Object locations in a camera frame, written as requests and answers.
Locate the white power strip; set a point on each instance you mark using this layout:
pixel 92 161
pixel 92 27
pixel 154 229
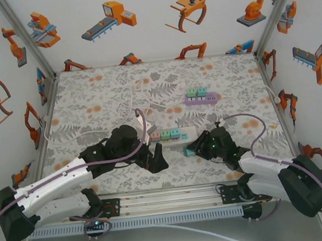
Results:
pixel 192 131

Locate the pink plug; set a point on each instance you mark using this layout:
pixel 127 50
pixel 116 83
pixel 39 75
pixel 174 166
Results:
pixel 155 137

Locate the green plug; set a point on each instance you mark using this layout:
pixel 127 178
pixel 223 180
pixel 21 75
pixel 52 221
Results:
pixel 165 135
pixel 191 92

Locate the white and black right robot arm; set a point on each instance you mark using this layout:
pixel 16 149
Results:
pixel 309 191

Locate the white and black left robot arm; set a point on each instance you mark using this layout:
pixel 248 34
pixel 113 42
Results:
pixel 55 180

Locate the purple power strip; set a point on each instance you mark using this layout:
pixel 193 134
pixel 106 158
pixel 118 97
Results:
pixel 205 100

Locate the floral table cover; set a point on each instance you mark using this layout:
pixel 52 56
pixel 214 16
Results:
pixel 103 89

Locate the black controller board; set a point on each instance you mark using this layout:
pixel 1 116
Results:
pixel 95 225
pixel 252 213

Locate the white plastic tube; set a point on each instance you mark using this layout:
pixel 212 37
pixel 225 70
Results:
pixel 207 233

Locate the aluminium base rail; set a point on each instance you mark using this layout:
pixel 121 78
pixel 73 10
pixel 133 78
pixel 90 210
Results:
pixel 172 201

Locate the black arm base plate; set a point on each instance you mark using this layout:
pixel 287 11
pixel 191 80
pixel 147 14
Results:
pixel 229 196
pixel 113 210

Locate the aluminium side rail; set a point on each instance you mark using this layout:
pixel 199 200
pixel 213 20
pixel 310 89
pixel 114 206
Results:
pixel 268 86
pixel 50 103

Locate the aluminium frame post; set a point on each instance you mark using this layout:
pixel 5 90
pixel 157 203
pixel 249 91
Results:
pixel 25 39
pixel 278 13

